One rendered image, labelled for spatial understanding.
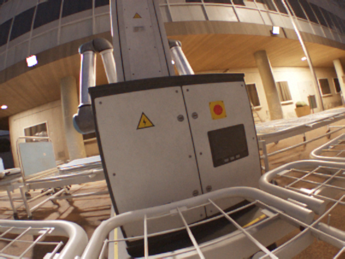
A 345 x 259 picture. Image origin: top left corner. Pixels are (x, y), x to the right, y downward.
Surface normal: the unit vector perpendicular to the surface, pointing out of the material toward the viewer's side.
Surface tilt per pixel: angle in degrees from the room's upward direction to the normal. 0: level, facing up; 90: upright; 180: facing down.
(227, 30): 90
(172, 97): 90
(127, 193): 90
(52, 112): 90
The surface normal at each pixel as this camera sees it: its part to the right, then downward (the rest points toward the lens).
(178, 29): 0.13, -0.05
